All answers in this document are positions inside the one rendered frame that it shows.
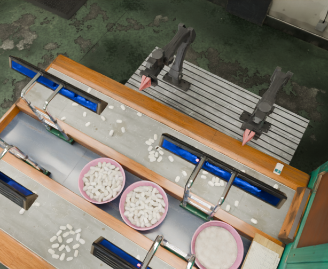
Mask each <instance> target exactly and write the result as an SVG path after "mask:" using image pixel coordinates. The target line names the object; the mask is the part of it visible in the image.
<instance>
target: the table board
mask: <svg viewBox="0 0 328 269"><path fill-rule="evenodd" d="M51 66H52V63H51V64H50V65H49V66H48V68H47V69H46V70H45V71H46V72H47V71H48V70H49V69H50V68H51ZM36 83H37V82H35V84H36ZM35 84H34V85H35ZM34 85H33V86H34ZM33 86H32V87H33ZM32 87H31V88H32ZM31 88H30V89H31ZM30 89H29V90H28V91H27V92H26V94H27V93H28V92H29V91H30ZM20 111H21V110H20V109H19V108H18V107H17V106H16V105H15V104H14V105H13V106H12V107H11V108H10V109H9V110H8V111H7V112H6V113H5V114H4V115H3V116H2V118H1V119H0V133H1V132H2V131H3V130H4V129H5V127H6V126H7V125H8V124H9V123H10V122H11V121H12V120H13V119H14V117H15V116H16V115H17V114H18V113H19V112H20Z"/></svg>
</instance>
